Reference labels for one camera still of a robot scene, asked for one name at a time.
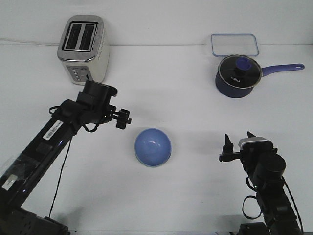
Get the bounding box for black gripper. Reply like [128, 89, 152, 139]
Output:
[97, 105, 132, 129]
[219, 131, 256, 169]

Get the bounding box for blue bowl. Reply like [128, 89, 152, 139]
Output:
[134, 128, 172, 165]

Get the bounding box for green bowl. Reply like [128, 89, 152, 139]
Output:
[141, 163, 164, 168]

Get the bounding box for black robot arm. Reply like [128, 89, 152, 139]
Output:
[0, 81, 131, 235]
[219, 132, 304, 235]

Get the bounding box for glass pot lid blue knob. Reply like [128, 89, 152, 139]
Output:
[218, 55, 262, 89]

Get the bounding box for silver two-slot toaster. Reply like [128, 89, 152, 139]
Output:
[57, 15, 110, 85]

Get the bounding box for clear blue-rimmed container lid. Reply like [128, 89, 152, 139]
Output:
[210, 33, 259, 57]

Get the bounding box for blue saucepan with handle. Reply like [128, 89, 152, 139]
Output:
[215, 64, 305, 98]

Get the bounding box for white toaster power cord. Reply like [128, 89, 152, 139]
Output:
[0, 37, 61, 46]

